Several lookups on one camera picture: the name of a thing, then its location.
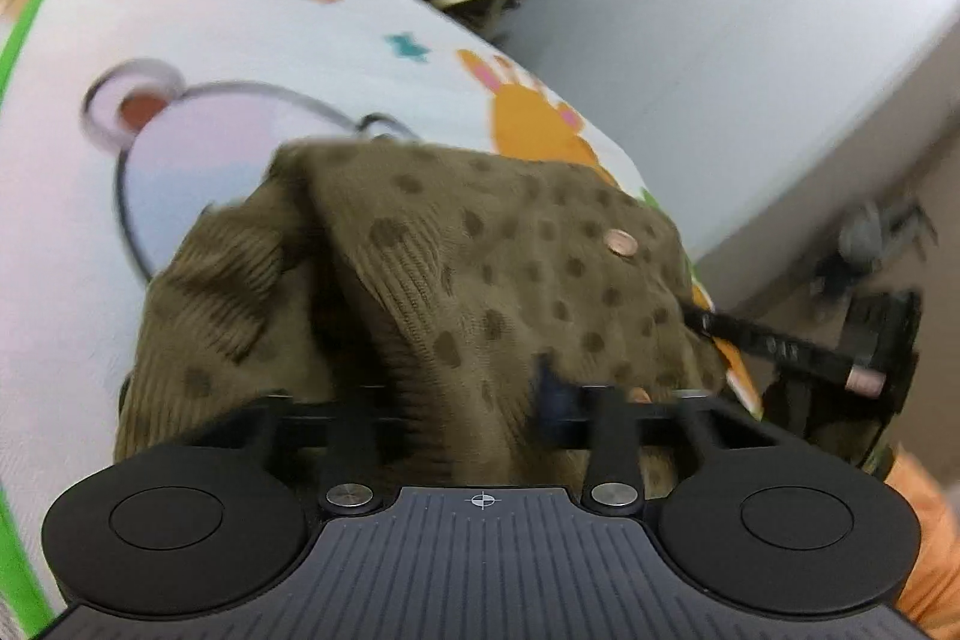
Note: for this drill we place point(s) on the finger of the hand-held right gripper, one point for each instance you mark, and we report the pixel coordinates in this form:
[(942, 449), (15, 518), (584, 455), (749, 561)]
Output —
[(757, 340)]

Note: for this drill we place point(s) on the grey rabbit plush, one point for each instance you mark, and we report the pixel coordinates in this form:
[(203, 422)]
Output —
[(870, 242)]

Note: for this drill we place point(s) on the brown dotted knit garment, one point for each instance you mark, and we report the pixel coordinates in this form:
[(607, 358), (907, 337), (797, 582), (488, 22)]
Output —
[(465, 265)]

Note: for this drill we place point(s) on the cartoon animal printed blanket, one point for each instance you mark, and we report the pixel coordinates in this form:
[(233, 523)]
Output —
[(225, 10)]

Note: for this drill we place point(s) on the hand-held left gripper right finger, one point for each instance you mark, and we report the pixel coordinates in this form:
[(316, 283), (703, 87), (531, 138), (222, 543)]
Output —
[(611, 445)]

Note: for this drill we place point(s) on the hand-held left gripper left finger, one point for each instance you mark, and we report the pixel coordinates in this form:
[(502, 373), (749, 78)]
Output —
[(352, 452)]

